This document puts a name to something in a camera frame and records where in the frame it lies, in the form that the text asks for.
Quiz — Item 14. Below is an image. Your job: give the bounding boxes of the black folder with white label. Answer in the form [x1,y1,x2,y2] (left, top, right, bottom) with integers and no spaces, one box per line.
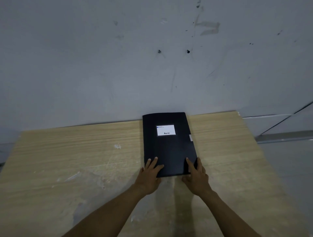
[142,112,198,178]

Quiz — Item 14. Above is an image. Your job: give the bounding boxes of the person's right forearm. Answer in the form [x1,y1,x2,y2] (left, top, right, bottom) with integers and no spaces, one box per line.
[197,190,263,237]

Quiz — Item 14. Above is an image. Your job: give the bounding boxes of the person's left forearm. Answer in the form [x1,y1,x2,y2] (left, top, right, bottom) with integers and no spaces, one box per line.
[61,185,148,237]

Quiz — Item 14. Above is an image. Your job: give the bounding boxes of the person's right hand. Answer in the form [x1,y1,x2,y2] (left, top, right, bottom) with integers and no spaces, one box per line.
[181,157,213,197]

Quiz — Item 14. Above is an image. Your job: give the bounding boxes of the person's left hand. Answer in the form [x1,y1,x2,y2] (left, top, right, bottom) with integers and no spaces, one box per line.
[134,157,165,196]

